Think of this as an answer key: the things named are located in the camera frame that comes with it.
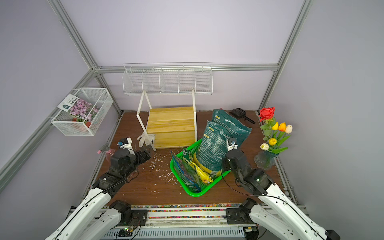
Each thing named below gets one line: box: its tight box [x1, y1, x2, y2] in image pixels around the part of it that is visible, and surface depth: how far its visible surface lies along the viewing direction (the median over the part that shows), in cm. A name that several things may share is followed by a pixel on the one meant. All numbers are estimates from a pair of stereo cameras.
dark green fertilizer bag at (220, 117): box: [210, 109, 252, 148], surface depth 77 cm
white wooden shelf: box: [136, 87, 198, 152], surface depth 89 cm
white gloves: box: [137, 128, 157, 152], surface depth 105 cm
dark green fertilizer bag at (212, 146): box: [196, 120, 234, 170], surface depth 77 cm
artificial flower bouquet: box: [258, 107, 293, 157], surface depth 74 cm
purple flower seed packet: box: [56, 94, 100, 123], surface depth 74 cm
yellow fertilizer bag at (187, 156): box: [182, 148, 196, 164], surface depth 87 cm
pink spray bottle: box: [97, 148, 115, 163], surface depth 87 cm
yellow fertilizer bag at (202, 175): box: [190, 161, 214, 184], surface depth 79 cm
